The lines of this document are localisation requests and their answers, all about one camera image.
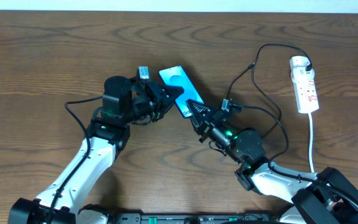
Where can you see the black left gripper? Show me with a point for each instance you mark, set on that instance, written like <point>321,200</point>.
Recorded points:
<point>154,101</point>

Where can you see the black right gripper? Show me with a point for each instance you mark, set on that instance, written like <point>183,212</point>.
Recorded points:
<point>206,123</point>

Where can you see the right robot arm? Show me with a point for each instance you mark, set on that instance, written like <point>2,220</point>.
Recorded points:
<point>325,197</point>

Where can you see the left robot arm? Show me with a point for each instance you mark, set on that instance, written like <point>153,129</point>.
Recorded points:
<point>125,101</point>

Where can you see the white charger plug adapter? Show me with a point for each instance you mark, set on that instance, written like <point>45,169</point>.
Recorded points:
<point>299,61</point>

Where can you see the white power strip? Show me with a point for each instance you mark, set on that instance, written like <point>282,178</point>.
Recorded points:
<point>305,90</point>

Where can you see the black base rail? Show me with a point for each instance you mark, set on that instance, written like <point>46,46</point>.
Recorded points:
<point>168,218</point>

